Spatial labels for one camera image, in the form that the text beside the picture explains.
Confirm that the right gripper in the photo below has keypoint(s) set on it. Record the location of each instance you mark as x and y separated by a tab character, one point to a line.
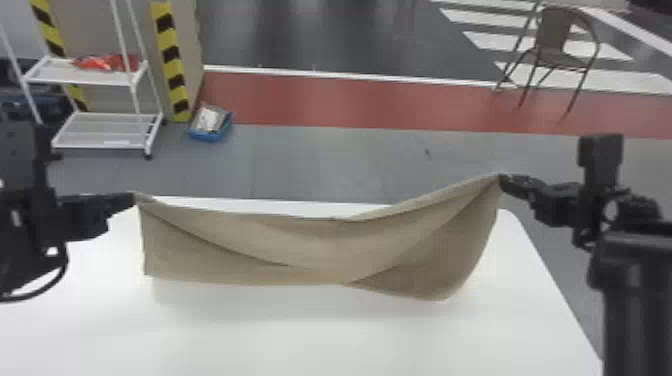
557	204

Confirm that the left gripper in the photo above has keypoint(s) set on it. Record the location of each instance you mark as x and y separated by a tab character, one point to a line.
84	216

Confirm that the beige towel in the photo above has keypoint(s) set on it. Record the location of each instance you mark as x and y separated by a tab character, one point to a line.
315	246

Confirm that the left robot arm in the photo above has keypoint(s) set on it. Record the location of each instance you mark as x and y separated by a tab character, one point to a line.
23	231

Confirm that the white shelf trolley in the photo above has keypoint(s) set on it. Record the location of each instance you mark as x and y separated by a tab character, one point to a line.
100	128

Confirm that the blue tray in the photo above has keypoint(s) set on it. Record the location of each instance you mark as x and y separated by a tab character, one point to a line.
210	123

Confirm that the red snack packet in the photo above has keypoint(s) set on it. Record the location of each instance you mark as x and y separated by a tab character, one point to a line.
102	63

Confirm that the grey metal chair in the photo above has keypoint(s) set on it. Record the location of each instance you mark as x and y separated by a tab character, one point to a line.
556	47

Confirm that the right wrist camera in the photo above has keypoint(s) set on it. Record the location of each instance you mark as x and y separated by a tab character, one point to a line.
600	157

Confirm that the yellow black striped post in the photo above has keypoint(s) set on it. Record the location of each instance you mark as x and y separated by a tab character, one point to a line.
52	42
170	58

